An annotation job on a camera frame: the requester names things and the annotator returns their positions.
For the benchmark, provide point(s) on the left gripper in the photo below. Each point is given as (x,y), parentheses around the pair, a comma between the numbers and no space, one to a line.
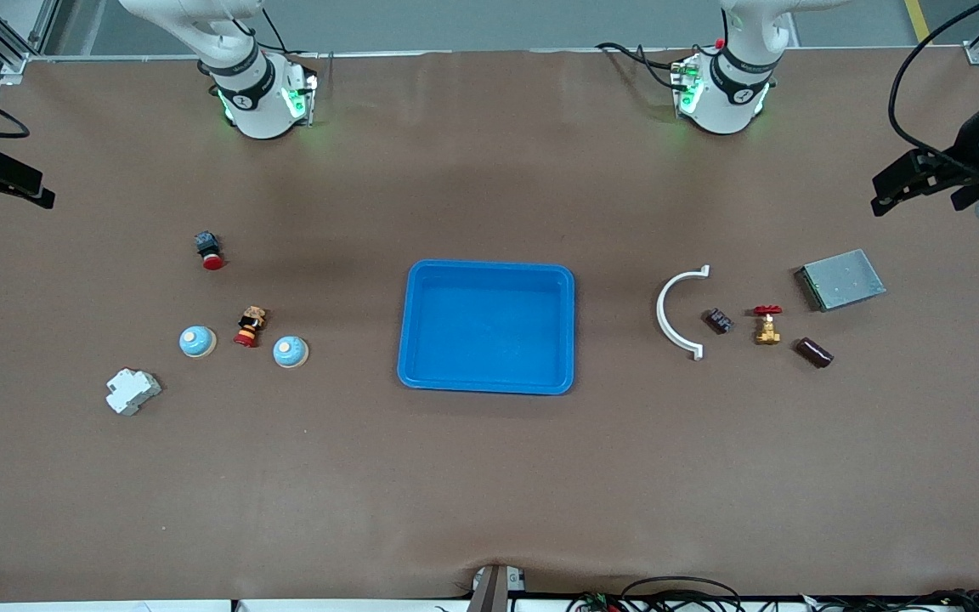
(975,146)

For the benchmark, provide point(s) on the brown cylindrical electrolytic capacitor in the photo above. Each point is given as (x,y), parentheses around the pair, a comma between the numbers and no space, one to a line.
(815,352)

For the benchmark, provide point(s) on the blue bell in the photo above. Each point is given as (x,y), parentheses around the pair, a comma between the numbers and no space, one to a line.
(198,342)
(290,351)

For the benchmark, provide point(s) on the small black connector block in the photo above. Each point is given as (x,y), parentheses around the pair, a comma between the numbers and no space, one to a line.
(717,321)

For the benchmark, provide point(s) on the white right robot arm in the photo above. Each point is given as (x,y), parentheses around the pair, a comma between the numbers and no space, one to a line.
(260,110)

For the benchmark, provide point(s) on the blue plastic tray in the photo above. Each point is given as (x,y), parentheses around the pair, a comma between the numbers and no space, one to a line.
(489,374)

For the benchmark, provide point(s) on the grey metal box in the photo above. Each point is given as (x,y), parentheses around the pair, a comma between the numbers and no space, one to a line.
(842,280)

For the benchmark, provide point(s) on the red push button black base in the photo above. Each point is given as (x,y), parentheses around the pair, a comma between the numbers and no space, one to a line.
(207,246)

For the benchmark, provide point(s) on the white circuit breaker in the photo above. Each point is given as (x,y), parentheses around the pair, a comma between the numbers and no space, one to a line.
(131,393)

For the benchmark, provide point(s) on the white curved pipe clamp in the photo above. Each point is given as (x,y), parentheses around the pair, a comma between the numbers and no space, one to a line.
(660,313)

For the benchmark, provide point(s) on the grey metal bracket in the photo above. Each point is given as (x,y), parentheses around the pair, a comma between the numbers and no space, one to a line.
(494,591)

